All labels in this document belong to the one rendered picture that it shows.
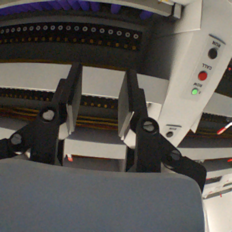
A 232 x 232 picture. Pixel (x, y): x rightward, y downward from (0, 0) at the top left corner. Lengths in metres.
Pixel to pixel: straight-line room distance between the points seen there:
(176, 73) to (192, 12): 0.10
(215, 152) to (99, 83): 0.45
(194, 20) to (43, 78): 0.25
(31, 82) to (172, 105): 0.25
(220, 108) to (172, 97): 0.14
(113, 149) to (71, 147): 0.11
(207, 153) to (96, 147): 0.35
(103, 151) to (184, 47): 0.29
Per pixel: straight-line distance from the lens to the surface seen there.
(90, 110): 0.54
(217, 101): 0.34
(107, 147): 0.38
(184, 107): 0.30
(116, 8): 0.29
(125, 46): 0.37
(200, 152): 0.50
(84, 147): 0.38
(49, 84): 0.26
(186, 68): 0.25
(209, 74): 0.27
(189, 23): 0.24
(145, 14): 0.30
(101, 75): 0.24
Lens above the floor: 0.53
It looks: 42 degrees up
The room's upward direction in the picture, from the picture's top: 166 degrees counter-clockwise
